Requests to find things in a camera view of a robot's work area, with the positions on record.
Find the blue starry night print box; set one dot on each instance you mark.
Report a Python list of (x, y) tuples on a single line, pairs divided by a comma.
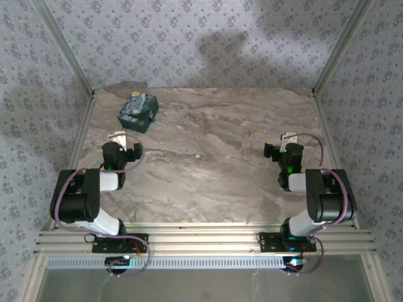
[(138, 111)]

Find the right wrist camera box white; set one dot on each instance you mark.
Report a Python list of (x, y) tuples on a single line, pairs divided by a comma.
[(289, 137)]

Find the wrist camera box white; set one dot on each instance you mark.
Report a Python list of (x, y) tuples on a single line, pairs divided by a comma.
[(118, 137), (289, 137)]

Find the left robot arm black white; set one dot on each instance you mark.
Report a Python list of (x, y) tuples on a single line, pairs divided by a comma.
[(74, 207)]

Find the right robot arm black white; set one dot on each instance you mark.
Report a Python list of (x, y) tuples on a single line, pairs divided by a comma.
[(330, 204)]

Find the aluminium corner post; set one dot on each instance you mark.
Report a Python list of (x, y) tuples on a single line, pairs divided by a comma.
[(343, 44), (63, 44)]

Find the aluminium frame leg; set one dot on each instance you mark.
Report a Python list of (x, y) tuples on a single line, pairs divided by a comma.
[(373, 280), (33, 280)]

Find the aluminium table side rail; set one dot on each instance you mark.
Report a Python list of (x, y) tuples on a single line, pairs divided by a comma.
[(325, 132), (83, 132)]

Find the aluminium rail beam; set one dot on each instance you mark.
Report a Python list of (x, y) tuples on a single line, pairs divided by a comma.
[(204, 240)]

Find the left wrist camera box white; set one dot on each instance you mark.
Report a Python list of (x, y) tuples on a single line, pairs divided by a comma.
[(118, 137)]

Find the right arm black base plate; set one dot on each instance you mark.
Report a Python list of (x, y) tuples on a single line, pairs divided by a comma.
[(267, 242)]

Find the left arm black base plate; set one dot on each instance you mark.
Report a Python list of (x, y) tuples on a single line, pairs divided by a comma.
[(141, 240)]

